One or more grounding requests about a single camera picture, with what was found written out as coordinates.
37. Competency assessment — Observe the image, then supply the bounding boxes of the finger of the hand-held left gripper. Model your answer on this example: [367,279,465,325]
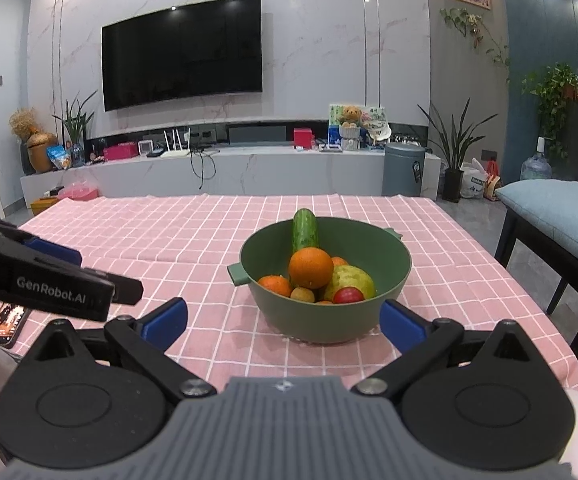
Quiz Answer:
[20,236,84,268]
[86,268,145,307]

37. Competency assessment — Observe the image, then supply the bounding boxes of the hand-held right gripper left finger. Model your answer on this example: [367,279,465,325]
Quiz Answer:
[24,296,217,402]

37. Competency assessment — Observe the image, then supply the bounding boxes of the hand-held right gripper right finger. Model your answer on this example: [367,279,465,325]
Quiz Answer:
[351,298,537,402]

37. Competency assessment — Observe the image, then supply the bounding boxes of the red apple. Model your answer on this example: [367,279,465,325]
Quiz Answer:
[332,286,366,305]

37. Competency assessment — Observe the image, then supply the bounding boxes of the green colander bowl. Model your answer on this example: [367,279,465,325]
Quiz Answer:
[227,216,413,345]

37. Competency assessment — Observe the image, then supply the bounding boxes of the orange box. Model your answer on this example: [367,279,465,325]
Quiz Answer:
[30,197,60,217]

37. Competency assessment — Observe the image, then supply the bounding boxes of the black smartphone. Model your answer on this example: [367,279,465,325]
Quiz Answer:
[0,301,32,349]

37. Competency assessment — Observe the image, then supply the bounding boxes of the yellow-green pear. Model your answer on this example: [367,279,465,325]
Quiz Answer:
[319,265,377,303]

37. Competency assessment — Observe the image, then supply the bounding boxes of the pink plastic bag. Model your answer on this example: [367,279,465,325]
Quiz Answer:
[58,181,98,202]

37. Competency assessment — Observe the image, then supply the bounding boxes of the pink checked tablecloth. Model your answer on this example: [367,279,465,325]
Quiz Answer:
[0,192,578,396]

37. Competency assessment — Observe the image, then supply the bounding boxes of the blue snack bag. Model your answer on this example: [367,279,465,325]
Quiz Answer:
[46,145,72,170]

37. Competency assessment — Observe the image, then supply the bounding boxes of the gold vase with dried grass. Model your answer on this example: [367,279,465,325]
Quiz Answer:
[9,107,60,176]

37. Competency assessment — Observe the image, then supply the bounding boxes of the pink tissue box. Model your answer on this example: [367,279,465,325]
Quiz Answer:
[103,143,138,162]

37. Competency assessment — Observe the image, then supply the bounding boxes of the potted plant with thin leaves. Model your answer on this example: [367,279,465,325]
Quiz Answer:
[51,90,98,168]

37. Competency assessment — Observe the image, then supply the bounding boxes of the green cucumber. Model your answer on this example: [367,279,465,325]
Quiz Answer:
[292,208,321,253]

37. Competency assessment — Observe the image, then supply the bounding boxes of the white router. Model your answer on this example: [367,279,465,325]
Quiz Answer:
[161,128,192,157]

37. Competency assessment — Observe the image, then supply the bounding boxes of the grey trash bin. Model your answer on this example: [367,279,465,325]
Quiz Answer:
[381,142,427,197]

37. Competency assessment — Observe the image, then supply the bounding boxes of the white plastic bag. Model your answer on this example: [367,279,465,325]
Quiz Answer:
[460,158,490,199]

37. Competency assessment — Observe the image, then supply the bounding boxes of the red and yellow bag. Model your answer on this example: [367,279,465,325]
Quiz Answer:
[484,160,504,201]

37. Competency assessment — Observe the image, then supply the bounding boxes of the tall-leaved plant in black pot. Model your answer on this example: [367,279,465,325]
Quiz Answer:
[417,97,499,203]

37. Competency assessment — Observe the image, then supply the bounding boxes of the white marble tv cabinet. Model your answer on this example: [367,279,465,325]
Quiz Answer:
[20,144,442,206]

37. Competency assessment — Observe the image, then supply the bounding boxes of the chair with blue cushion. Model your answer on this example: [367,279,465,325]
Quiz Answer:
[494,180,578,361]

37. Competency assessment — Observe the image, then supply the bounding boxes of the white cap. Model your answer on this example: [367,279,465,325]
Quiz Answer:
[366,120,393,144]

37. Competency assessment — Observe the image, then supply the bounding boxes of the black speaker bar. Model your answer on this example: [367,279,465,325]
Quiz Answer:
[228,125,287,143]

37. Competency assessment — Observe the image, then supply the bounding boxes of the teddy bear in white basket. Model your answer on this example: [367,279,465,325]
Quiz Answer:
[338,105,362,152]

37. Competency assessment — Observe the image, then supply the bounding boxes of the large water bottle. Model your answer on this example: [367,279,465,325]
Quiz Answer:
[520,137,552,181]

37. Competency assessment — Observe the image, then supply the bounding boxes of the black television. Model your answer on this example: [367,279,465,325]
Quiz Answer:
[101,0,263,112]

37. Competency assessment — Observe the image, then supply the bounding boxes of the leafy green plant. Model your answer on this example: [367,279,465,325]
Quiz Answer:
[522,62,578,161]

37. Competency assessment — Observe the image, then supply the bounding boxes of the hanging vine plant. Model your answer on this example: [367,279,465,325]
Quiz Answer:
[439,7,512,81]

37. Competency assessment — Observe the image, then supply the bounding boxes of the black cables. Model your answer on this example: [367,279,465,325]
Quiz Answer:
[189,147,218,191]

